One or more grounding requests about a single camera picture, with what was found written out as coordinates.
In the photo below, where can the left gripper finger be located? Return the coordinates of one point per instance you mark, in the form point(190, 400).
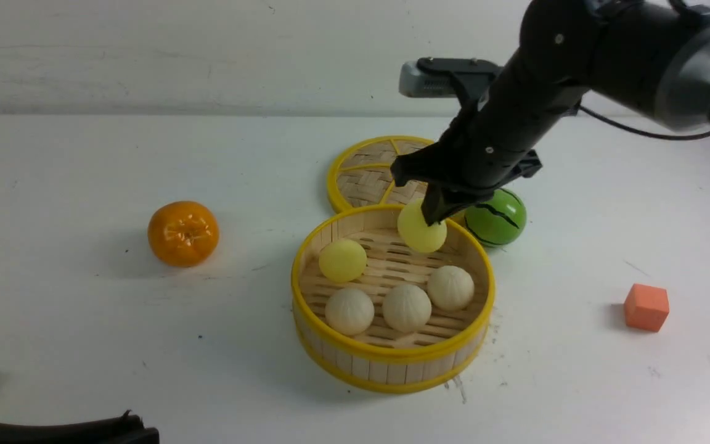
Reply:
point(127, 428)

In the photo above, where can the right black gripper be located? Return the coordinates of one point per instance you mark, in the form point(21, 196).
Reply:
point(489, 143)

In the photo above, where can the yellow bun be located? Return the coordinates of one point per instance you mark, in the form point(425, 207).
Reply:
point(414, 231)
point(342, 261)

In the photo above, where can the white bun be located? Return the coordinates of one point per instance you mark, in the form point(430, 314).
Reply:
point(406, 308)
point(450, 288)
point(349, 311)

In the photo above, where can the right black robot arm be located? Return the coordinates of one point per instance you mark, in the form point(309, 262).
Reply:
point(654, 60)

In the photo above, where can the woven bamboo steamer lid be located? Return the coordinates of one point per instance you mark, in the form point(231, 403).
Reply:
point(361, 175)

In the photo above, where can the bamboo steamer tray yellow rim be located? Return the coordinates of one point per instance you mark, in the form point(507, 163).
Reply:
point(382, 359)

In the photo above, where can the green toy watermelon ball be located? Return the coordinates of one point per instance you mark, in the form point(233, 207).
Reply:
point(499, 221)

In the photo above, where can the orange toy tangerine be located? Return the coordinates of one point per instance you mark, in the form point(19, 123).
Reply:
point(183, 234)

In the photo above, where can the orange foam cube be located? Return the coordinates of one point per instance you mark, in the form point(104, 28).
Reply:
point(646, 307)

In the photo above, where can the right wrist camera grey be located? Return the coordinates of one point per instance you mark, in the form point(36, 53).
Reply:
point(464, 79)

